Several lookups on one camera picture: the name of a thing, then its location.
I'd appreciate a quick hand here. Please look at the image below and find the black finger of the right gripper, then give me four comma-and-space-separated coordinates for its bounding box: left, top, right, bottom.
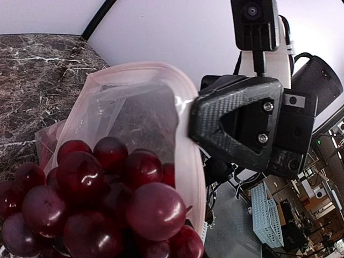
188, 76, 284, 172

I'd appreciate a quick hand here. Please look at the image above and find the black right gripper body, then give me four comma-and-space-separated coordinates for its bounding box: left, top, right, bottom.
206, 75, 318, 179

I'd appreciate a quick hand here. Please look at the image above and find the clear zip top bag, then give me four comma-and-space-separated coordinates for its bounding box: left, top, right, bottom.
35, 62, 206, 236

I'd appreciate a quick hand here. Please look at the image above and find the dark red grapes bunch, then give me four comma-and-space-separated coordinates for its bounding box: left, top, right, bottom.
1, 137, 205, 257

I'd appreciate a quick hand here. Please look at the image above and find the light blue perforated basket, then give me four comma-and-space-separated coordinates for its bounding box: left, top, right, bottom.
250, 182, 284, 248

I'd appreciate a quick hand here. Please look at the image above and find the black front table rail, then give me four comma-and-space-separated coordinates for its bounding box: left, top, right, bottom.
203, 155, 242, 226

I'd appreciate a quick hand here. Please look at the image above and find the black right frame post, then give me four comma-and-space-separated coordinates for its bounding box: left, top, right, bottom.
81, 0, 117, 41

